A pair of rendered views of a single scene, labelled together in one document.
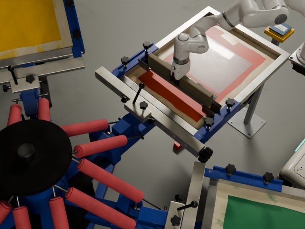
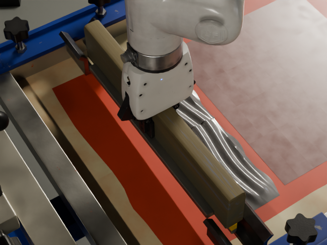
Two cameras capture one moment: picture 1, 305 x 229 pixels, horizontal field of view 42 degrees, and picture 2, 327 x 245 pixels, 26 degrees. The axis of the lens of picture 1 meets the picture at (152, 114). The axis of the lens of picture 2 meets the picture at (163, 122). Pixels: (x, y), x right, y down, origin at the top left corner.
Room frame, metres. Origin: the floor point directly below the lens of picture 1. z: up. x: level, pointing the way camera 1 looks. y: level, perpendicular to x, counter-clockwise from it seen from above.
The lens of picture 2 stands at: (0.70, -0.31, 1.91)
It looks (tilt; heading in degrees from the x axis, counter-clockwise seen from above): 53 degrees down; 15
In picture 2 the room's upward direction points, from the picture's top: straight up
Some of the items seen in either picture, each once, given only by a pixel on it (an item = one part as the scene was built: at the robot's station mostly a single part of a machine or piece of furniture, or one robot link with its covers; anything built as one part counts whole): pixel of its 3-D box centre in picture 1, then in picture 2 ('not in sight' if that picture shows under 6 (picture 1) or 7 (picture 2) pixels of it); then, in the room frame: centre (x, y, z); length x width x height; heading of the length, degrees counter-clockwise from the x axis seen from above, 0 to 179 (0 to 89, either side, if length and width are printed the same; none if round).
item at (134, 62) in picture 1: (136, 62); (63, 42); (1.51, 0.10, 0.98); 0.30 x 0.05 x 0.07; 138
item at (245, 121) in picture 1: (261, 82); not in sight; (1.84, -0.74, 0.48); 0.22 x 0.22 x 0.96; 48
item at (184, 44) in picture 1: (190, 46); (183, 14); (1.33, -0.16, 1.28); 0.15 x 0.10 x 0.11; 99
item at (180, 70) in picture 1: (180, 65); (156, 73); (1.34, -0.13, 1.15); 0.10 x 0.08 x 0.11; 138
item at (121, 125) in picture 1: (129, 122); not in sight; (1.08, 0.11, 1.02); 0.17 x 0.06 x 0.05; 138
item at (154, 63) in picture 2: (180, 57); (151, 45); (1.33, -0.12, 1.21); 0.09 x 0.07 x 0.03; 138
